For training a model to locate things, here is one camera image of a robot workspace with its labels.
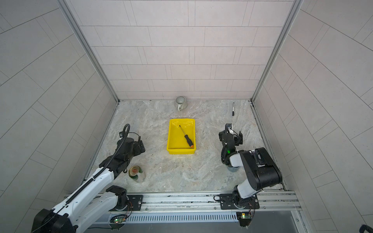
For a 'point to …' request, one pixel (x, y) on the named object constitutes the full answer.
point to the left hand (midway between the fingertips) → (139, 142)
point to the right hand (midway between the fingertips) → (232, 129)
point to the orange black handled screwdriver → (190, 142)
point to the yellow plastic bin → (177, 142)
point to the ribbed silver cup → (180, 103)
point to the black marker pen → (233, 110)
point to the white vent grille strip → (226, 216)
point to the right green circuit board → (244, 218)
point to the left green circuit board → (119, 220)
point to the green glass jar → (136, 174)
